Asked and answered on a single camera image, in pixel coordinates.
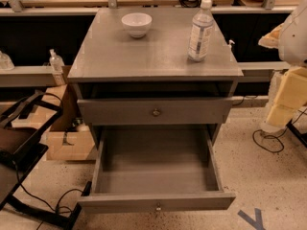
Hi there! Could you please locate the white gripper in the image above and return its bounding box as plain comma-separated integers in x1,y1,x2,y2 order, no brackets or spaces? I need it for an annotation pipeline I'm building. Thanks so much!
260,67,307,133

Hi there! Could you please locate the clear plastic water bottle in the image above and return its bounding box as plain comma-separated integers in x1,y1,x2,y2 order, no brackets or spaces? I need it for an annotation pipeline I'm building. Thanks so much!
188,0,214,62

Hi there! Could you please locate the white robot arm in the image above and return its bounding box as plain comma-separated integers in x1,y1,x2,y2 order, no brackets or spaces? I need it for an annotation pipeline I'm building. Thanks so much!
258,0,307,133

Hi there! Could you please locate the small white pump bottle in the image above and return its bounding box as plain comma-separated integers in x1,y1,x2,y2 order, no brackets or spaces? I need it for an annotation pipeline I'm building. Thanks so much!
228,39,235,51

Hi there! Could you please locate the open grey middle drawer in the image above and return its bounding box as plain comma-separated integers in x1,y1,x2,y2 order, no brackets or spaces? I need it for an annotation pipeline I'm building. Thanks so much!
79,125,236,214

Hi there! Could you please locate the grey wooden drawer cabinet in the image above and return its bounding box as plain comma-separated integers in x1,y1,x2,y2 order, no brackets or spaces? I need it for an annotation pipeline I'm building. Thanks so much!
68,7,243,141

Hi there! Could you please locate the grey top drawer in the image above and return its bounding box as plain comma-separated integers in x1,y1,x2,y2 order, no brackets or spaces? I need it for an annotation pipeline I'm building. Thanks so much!
78,98,232,126

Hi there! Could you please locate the white ceramic bowl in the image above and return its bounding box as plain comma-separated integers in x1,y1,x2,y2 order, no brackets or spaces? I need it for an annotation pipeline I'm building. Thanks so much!
121,12,153,38

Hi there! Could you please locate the cardboard box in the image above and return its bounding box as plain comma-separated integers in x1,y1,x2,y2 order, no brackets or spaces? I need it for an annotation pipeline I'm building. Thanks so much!
33,65,97,162

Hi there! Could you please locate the black floor cable right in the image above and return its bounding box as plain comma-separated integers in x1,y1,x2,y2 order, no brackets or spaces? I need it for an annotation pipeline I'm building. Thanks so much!
251,107,307,154

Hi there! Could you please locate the black floor cable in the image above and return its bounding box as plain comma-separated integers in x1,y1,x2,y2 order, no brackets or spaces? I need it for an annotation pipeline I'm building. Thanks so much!
251,107,307,154
13,163,84,230

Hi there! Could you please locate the black floor cable left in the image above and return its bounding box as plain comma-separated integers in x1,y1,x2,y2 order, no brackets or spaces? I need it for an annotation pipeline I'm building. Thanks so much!
13,163,84,230

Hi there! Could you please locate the black cart frame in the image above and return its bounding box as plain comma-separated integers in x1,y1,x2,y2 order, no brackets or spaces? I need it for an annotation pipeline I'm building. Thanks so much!
0,91,82,230

